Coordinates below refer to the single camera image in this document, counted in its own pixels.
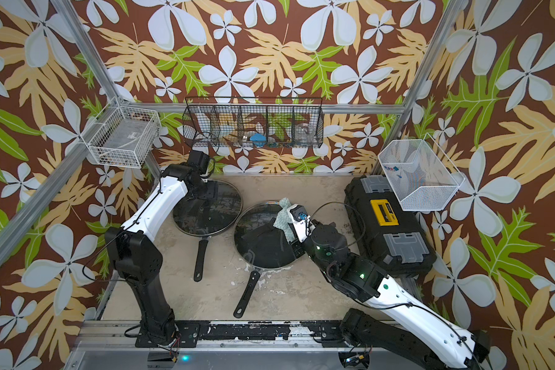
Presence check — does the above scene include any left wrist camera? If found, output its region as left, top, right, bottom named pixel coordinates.
left=187, top=150, right=211, bottom=178

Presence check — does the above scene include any light green fluffy cloth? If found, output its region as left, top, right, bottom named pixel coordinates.
left=273, top=197, right=296, bottom=243

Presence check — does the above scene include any black back frying pan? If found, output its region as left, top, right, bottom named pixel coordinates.
left=172, top=179, right=245, bottom=283

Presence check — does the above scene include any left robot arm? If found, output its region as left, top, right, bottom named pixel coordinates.
left=105, top=157, right=210, bottom=348

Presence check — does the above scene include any black wire basket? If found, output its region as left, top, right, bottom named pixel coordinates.
left=181, top=97, right=325, bottom=149

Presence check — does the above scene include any white wire basket right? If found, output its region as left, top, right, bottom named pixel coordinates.
left=378, top=134, right=466, bottom=212

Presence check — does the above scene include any white wire basket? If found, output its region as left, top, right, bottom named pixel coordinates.
left=378, top=134, right=466, bottom=212
left=82, top=98, right=161, bottom=169

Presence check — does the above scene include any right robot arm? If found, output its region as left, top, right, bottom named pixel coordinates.
left=286, top=220, right=491, bottom=369

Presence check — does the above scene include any aluminium frame post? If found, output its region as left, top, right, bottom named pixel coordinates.
left=52, top=1, right=160, bottom=179

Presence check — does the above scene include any black frying pan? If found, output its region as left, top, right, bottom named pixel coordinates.
left=232, top=200, right=306, bottom=320
left=172, top=179, right=245, bottom=283

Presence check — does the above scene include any white wire basket left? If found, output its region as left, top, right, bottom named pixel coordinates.
left=82, top=98, right=161, bottom=169

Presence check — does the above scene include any black front frying pan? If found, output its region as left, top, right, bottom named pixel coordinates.
left=232, top=200, right=306, bottom=320

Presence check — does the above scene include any blue object in basket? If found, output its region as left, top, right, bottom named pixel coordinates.
left=249, top=134, right=267, bottom=147

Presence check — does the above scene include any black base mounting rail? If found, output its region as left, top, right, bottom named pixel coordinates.
left=123, top=320, right=376, bottom=349

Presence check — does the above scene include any black yellow tool case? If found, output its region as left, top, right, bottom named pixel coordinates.
left=345, top=175, right=436, bottom=278

